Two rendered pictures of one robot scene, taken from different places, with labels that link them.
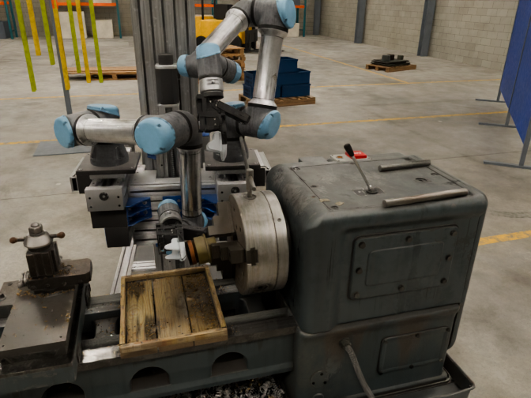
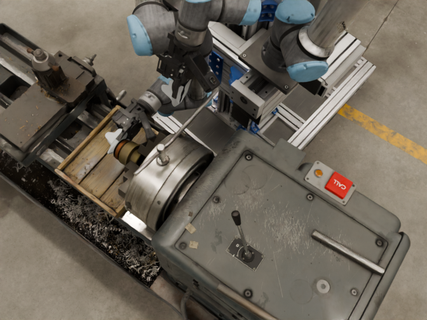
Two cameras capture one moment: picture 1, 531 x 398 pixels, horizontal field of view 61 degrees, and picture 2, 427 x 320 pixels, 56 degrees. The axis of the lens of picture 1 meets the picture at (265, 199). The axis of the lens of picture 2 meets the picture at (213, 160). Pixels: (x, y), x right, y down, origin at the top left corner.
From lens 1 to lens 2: 1.22 m
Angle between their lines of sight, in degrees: 51
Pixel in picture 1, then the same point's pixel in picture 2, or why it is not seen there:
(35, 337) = (11, 131)
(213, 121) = (171, 71)
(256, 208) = (151, 177)
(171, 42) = not seen: outside the picture
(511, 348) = not seen: outside the picture
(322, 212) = (164, 242)
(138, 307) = (101, 142)
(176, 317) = (108, 173)
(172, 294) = not seen: hidden behind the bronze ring
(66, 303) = (49, 114)
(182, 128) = (165, 44)
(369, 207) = (206, 273)
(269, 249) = (140, 213)
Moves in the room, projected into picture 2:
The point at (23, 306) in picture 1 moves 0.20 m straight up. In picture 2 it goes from (30, 95) to (7, 63)
